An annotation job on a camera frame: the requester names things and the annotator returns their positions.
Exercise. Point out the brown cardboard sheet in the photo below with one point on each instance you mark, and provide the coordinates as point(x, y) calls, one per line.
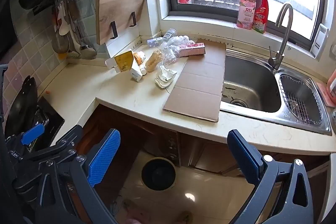
point(199, 82)

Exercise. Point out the beige loofah sponge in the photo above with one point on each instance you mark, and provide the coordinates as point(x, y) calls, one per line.
point(152, 62)

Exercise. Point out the small white tube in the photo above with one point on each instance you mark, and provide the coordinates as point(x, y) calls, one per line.
point(143, 71)

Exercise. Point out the person's pink trouser leg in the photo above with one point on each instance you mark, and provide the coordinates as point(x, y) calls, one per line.
point(136, 220)

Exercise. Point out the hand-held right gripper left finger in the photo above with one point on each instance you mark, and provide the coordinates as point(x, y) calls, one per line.
point(105, 158)

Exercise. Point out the white rice paddle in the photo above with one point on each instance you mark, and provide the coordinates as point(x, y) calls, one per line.
point(63, 26)

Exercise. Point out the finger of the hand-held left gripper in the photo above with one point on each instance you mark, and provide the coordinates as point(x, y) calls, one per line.
point(32, 133)
point(69, 136)

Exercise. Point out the black cutting board holder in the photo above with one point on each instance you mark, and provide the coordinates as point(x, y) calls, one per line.
point(114, 29)

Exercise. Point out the white milk carton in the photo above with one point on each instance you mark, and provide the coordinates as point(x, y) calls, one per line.
point(136, 73)

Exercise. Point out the yellow carton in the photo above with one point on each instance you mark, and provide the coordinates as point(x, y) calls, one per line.
point(123, 61)

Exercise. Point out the wooden cutting board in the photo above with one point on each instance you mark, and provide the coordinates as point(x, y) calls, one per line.
point(118, 8)

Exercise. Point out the steel faucet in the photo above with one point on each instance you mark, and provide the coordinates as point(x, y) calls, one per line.
point(275, 61)

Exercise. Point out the pink dish mat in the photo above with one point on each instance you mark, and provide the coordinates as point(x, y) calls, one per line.
point(328, 94)

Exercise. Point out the brown wooden cabinet door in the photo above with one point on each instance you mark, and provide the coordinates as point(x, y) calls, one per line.
point(88, 132)
point(147, 129)

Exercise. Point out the round trash bin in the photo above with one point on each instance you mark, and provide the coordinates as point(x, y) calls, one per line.
point(157, 174)

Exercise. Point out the small clear bottle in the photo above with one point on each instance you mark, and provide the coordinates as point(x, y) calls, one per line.
point(169, 35)

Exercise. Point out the clear plastic clamshell container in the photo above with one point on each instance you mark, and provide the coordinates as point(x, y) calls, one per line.
point(169, 53)

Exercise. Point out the red pink refill pouches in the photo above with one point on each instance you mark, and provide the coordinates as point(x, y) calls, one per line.
point(261, 16)

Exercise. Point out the steel skimmer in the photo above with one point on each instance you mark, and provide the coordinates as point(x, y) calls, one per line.
point(59, 43)

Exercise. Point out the white power outlet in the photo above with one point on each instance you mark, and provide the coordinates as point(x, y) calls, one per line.
point(320, 41)

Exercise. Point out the stainless steel sink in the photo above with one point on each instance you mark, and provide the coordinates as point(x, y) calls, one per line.
point(249, 82)

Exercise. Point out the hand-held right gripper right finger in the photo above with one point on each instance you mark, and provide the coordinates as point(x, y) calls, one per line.
point(246, 158)

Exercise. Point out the brown box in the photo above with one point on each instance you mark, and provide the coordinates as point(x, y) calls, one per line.
point(194, 49)

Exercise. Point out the white plastic bag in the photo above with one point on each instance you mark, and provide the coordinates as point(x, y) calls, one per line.
point(181, 40)

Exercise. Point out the small lilac box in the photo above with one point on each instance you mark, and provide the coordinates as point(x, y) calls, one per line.
point(155, 42)

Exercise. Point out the black wok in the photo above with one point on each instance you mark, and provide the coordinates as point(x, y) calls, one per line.
point(21, 108)

